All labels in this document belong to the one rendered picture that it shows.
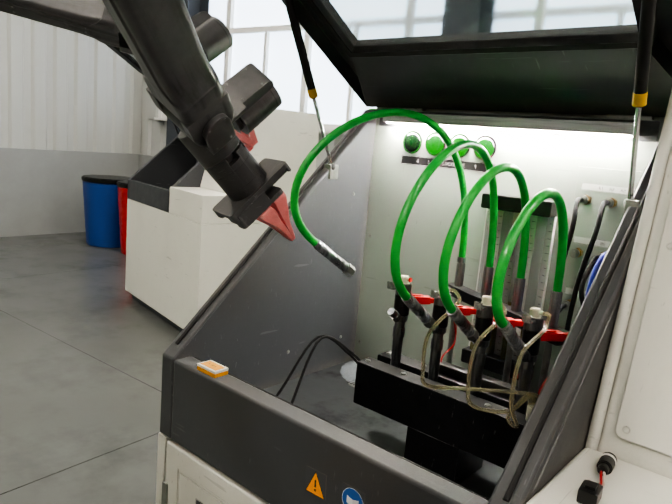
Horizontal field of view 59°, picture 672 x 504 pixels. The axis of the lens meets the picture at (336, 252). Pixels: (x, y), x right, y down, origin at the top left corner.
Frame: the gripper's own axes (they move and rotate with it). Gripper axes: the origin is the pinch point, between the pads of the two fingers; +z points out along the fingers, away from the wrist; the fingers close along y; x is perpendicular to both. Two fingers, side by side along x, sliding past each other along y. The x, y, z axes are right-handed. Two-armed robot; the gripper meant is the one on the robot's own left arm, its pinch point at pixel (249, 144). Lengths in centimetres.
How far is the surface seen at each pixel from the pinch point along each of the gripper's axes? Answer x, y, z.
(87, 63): -81, 668, -238
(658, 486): 0, -39, 66
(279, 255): 5.3, 23.8, 19.8
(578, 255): -31, -6, 55
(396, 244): -1.8, -18.8, 25.6
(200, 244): -3, 282, 9
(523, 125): -43, 0, 31
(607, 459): 1, -36, 61
